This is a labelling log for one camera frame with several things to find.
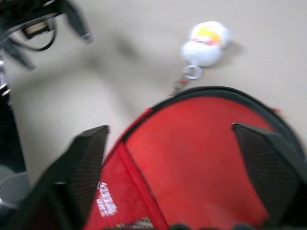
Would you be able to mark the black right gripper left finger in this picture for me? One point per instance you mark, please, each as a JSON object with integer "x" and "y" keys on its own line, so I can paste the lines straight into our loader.
{"x": 72, "y": 179}

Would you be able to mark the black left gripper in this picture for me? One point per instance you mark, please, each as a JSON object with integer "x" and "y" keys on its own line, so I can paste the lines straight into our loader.
{"x": 36, "y": 28}

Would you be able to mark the red black paddle case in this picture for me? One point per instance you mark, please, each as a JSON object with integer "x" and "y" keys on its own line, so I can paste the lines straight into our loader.
{"x": 115, "y": 172}

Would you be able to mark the silver robot torso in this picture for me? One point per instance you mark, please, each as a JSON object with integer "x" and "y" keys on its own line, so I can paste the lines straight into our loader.
{"x": 14, "y": 187}

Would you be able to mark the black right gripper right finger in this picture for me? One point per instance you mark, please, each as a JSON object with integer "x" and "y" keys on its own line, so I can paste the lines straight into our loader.
{"x": 275, "y": 179}

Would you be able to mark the red table tennis paddle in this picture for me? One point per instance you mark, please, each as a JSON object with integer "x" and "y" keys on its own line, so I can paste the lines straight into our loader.
{"x": 192, "y": 155}

